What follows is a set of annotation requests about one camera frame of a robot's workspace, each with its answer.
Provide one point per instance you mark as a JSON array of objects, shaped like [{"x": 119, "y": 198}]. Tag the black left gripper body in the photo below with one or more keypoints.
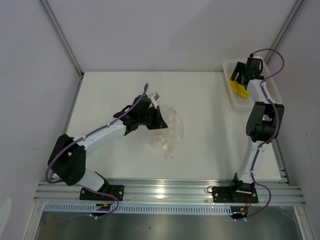
[{"x": 150, "y": 119}]

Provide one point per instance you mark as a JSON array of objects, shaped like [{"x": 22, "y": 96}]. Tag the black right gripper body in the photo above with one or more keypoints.
[{"x": 245, "y": 73}]

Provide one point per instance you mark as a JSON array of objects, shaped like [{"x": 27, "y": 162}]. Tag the clear zip top bag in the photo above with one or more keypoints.
[{"x": 167, "y": 139}]

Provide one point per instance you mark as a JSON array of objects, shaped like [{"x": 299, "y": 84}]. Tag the yellow banana bunch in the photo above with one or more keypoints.
[{"x": 236, "y": 87}]

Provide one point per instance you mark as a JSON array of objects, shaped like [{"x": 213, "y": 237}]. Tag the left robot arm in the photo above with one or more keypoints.
[{"x": 69, "y": 155}]

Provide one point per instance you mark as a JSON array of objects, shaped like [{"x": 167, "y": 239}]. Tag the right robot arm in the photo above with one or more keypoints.
[{"x": 263, "y": 124}]

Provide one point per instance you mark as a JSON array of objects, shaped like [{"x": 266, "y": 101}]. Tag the white perforated plastic basket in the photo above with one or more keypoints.
[{"x": 258, "y": 90}]

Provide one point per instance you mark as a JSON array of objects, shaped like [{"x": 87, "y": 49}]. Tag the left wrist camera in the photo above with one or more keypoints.
[{"x": 153, "y": 97}]

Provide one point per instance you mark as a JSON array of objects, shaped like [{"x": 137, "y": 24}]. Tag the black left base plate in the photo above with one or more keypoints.
[{"x": 106, "y": 193}]

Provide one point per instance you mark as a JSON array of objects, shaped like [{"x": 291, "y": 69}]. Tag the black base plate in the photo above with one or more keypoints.
[
  {"x": 227, "y": 194},
  {"x": 106, "y": 193}
]

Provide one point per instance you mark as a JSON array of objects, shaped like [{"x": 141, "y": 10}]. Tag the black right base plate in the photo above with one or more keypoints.
[{"x": 227, "y": 194}]

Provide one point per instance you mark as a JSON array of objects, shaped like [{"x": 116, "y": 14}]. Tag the white slotted cable duct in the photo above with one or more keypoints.
[{"x": 132, "y": 208}]

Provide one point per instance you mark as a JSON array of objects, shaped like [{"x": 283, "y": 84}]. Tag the aluminium frame rail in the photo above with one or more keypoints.
[{"x": 167, "y": 192}]

